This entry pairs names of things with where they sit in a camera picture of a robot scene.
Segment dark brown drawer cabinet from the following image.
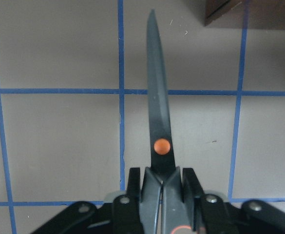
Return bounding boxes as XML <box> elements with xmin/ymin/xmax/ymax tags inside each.
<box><xmin>204</xmin><ymin>0</ymin><xmax>285</xmax><ymax>30</ymax></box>

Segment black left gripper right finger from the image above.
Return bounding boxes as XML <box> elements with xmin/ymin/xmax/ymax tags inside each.
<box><xmin>182</xmin><ymin>168</ymin><xmax>285</xmax><ymax>234</ymax></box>

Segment orange handled black scissors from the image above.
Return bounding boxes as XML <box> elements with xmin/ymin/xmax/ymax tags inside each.
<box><xmin>140</xmin><ymin>10</ymin><xmax>192</xmax><ymax>234</ymax></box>

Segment brown paper table mat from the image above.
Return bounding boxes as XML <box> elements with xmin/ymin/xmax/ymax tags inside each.
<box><xmin>0</xmin><ymin>0</ymin><xmax>285</xmax><ymax>234</ymax></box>

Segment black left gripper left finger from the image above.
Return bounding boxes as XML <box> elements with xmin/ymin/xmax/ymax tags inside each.
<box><xmin>33</xmin><ymin>168</ymin><xmax>144</xmax><ymax>234</ymax></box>

